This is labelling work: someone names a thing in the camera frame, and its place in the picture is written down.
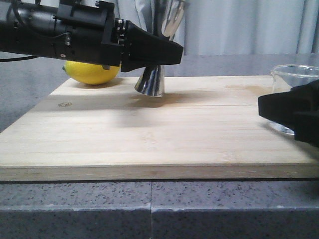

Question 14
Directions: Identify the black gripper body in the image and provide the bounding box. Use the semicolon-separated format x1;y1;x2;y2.
56;0;125;66

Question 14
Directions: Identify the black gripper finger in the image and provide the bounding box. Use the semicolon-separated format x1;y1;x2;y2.
258;80;319;147
121;20;183;72

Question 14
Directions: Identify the clear glass measuring beaker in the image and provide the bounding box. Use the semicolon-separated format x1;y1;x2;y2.
269;64;319;135

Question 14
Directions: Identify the steel double jigger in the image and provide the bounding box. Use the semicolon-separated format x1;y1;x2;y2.
135;0;187;97

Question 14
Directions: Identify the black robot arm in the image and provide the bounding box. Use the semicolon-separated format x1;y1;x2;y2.
0;0;183;72

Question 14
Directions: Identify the yellow lemon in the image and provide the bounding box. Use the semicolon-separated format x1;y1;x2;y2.
63;61;120;85

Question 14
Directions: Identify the grey curtain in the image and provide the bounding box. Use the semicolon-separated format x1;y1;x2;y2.
109;0;319;57

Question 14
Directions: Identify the wooden cutting board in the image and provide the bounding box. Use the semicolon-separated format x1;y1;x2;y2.
0;76;319;181

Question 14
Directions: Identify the black cable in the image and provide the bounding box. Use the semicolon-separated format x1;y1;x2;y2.
0;55;38;63

